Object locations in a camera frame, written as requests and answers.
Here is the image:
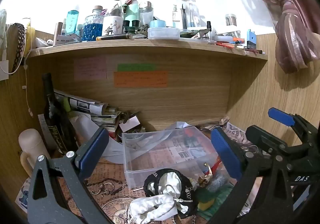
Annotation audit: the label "wooden shelf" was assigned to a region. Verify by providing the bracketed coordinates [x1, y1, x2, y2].
[27, 38, 268, 65]

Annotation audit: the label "blue stamp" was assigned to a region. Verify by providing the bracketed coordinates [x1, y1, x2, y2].
[246, 29, 257, 49]

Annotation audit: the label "printed vintage table mat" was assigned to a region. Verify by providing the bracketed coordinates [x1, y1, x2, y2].
[56, 119, 258, 224]

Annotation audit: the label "glass bottle with blue liquid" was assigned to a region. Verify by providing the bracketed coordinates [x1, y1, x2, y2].
[83, 5, 103, 41]

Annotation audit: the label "dark wine bottle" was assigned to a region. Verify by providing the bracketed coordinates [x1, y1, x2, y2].
[41, 73, 77, 156]

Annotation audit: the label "stack of papers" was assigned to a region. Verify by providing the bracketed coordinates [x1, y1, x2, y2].
[91, 106, 123, 133]

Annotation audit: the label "white cable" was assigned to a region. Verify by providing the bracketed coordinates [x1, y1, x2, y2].
[23, 63, 34, 117]

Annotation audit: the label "orange sticky note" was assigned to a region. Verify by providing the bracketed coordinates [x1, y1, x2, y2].
[113, 71, 168, 88]

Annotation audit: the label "green sticky note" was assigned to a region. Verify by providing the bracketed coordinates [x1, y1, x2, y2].
[117, 63, 158, 72]

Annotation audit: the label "bottle with illustrated label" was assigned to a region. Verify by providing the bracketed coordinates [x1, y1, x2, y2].
[102, 4, 125, 36]

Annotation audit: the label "blue round jar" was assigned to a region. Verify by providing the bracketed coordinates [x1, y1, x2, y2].
[149, 19, 167, 29]

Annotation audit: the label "red cable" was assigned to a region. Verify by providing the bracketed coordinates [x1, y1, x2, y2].
[209, 155, 223, 174]

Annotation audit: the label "glass jar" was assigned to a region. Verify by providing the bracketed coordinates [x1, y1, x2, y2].
[225, 14, 238, 26]

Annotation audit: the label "clear lidded container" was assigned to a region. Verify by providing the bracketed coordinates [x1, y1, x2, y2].
[147, 27, 181, 40]

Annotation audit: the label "white wall charger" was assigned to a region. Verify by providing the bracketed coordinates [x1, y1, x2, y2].
[0, 60, 10, 81]

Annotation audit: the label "gold metal clip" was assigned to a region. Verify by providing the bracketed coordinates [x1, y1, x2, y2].
[198, 163, 214, 187]

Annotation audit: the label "blue plastic bottle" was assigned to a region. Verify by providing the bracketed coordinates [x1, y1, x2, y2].
[66, 10, 80, 35]

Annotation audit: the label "black lace pouch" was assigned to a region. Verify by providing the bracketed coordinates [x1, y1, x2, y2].
[143, 168, 199, 218]

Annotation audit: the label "wooden cylinder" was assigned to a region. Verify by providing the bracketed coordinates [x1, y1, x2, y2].
[54, 22, 63, 40]

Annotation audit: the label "white card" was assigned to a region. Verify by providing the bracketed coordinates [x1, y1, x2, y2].
[119, 116, 141, 132]

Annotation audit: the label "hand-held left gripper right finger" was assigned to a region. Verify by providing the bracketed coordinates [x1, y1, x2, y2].
[211, 127, 294, 224]

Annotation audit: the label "clear plastic box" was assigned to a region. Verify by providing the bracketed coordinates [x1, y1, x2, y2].
[122, 126, 227, 189]

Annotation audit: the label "white thermos mug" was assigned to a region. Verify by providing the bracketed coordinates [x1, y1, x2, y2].
[18, 128, 52, 178]

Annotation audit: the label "clear glass bottle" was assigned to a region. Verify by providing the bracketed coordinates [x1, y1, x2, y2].
[139, 1, 153, 26]

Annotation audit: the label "small black binoculars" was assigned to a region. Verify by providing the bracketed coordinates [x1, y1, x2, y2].
[123, 19, 141, 34]

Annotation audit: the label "black patterned headband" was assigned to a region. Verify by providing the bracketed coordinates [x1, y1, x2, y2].
[10, 23, 26, 75]

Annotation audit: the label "white drawstring pouch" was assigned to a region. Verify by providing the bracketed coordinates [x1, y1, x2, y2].
[128, 194, 178, 224]

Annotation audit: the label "rolled newspaper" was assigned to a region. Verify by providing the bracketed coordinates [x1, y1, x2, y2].
[54, 90, 108, 116]

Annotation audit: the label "clear brush packaging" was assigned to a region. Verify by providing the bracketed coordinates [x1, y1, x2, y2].
[172, 0, 201, 29]

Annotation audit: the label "pink sticky note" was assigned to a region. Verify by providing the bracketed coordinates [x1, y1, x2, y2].
[74, 58, 107, 80]

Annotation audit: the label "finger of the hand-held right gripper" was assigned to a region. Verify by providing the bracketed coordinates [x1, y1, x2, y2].
[245, 125, 288, 156]
[268, 108, 304, 135]

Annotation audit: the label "blue cartoon sticker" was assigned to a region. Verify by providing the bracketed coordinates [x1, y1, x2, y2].
[15, 178, 34, 213]

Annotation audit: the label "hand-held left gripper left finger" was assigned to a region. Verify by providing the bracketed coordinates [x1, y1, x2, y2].
[27, 128, 110, 224]

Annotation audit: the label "mint pump bottle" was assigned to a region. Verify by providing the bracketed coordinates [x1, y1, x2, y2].
[124, 0, 140, 28]

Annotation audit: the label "green yellow sponge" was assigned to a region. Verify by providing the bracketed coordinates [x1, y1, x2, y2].
[196, 183, 237, 213]

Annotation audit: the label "black pen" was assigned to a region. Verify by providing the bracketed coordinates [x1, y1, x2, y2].
[96, 34, 131, 41]

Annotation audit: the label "pink curtain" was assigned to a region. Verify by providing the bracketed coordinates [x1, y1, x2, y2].
[222, 0, 320, 74]

